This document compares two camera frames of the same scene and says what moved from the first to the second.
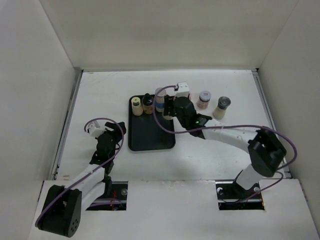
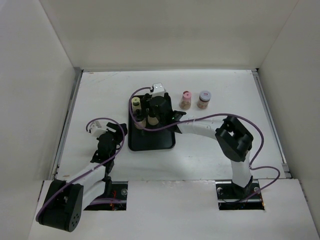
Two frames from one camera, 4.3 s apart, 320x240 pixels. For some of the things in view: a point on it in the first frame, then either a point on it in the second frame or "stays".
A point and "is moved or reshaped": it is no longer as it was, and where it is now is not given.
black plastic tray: (144, 134) stays
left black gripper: (116, 130) stays
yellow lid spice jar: (137, 108) stays
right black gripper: (169, 102) → (166, 96)
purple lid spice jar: (204, 97) stays
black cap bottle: (147, 103) stays
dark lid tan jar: (223, 103) → (153, 121)
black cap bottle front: (168, 107) is moved or reshaped
